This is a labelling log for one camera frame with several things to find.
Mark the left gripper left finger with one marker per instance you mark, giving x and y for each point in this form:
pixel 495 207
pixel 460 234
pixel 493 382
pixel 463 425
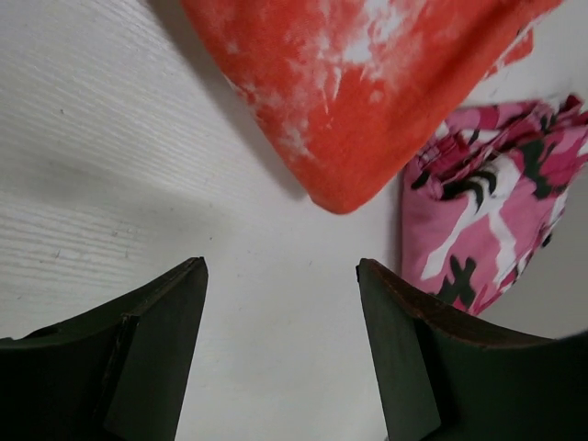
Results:
pixel 116 372

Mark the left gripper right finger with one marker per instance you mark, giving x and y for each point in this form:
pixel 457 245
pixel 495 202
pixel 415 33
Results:
pixel 446 375

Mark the pink camouflage cloth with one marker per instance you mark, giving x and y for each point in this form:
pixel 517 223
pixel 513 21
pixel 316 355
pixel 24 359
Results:
pixel 485 193

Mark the orange white tie-dye cloth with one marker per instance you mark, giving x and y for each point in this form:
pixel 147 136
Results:
pixel 347 92

